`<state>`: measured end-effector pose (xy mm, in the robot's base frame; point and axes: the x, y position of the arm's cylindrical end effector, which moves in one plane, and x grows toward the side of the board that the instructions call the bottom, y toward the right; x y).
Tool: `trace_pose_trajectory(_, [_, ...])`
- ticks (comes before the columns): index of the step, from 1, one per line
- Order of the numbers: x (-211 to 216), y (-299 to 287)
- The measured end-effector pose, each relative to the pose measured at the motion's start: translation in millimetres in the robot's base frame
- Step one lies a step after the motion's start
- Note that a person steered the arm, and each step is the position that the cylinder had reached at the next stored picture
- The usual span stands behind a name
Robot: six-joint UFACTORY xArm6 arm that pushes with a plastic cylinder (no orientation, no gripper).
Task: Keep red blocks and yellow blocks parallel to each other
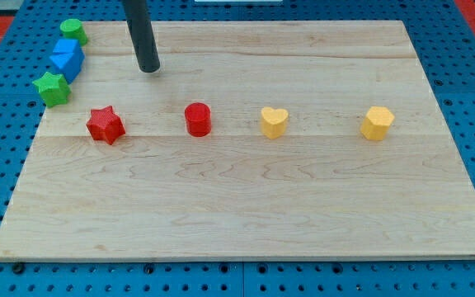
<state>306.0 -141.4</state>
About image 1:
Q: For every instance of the blue cube block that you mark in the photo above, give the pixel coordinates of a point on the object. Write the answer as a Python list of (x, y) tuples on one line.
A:
[(67, 46)]

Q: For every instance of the blue triangle block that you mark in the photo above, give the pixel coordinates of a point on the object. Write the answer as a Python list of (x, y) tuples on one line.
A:
[(68, 64)]

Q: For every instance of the yellow pentagon block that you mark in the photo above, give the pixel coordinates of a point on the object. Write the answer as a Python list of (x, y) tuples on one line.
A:
[(376, 123)]

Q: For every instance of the green star block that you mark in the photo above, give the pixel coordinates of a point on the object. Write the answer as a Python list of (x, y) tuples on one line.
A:
[(53, 89)]

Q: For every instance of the wooden board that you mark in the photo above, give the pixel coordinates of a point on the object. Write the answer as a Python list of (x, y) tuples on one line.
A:
[(320, 192)]

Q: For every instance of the red cylinder block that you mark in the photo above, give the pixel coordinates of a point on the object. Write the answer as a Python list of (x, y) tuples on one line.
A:
[(198, 119)]

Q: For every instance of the yellow heart block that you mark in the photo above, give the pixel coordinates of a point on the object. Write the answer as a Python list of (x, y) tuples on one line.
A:
[(273, 122)]

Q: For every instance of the red star block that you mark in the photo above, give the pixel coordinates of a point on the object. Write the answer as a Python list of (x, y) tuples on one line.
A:
[(105, 125)]

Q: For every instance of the green cylinder block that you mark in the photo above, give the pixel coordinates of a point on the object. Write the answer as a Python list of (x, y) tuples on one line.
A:
[(73, 28)]

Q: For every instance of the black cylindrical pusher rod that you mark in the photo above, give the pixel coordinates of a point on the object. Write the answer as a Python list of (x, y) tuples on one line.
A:
[(141, 33)]

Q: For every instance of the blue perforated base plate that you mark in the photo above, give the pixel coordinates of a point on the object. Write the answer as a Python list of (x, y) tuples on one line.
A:
[(443, 33)]

